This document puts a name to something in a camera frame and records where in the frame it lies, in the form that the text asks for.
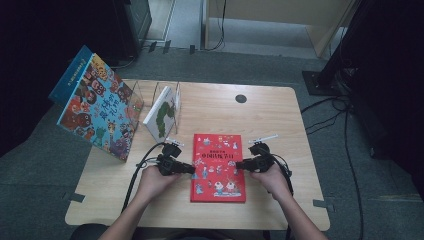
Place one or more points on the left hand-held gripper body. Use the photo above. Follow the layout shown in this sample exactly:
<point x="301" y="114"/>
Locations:
<point x="166" y="163"/>

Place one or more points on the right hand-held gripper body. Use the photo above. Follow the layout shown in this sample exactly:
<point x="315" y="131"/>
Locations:
<point x="263" y="161"/>

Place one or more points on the red picture book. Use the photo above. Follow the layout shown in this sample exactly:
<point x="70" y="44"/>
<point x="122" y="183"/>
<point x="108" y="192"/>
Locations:
<point x="218" y="170"/>

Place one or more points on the white caterpillar picture book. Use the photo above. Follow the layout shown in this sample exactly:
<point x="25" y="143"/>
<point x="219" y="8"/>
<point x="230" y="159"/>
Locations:
<point x="161" y="116"/>

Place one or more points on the clear acrylic book rack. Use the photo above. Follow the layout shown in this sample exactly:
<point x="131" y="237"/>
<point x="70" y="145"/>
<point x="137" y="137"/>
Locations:
<point x="150" y="96"/>

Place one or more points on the light blue monster picture book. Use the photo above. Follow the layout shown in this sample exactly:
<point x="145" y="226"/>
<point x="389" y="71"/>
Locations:
<point x="100" y="113"/>

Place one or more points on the dark blue picture book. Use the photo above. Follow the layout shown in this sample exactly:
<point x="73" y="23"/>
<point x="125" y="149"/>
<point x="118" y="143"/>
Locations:
<point x="70" y="76"/>

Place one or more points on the person's right hand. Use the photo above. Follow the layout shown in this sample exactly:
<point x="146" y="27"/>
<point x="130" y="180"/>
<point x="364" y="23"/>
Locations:
<point x="275" y="183"/>

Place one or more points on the person's left hand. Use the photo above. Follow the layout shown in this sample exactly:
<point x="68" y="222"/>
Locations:
<point x="151" y="185"/>

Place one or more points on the round black table grommet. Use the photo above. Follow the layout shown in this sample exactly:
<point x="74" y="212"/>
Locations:
<point x="240" y="98"/>

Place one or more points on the black tape strip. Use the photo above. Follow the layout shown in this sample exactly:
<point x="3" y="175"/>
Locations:
<point x="321" y="203"/>
<point x="192" y="49"/>
<point x="152" y="46"/>
<point x="166" y="46"/>
<point x="76" y="197"/>

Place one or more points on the black cabinet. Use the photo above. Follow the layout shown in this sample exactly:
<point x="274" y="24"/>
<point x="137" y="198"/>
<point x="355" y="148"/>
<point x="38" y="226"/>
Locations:
<point x="135" y="26"/>

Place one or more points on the beige wooden furniture panel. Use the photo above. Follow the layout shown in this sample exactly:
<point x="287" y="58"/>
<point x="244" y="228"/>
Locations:
<point x="276" y="11"/>

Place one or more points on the dark curtain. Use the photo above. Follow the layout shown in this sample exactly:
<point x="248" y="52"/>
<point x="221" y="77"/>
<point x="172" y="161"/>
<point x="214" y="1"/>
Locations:
<point x="393" y="83"/>
<point x="30" y="40"/>

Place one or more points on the black stand base plate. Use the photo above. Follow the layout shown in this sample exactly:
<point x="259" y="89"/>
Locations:
<point x="316" y="83"/>

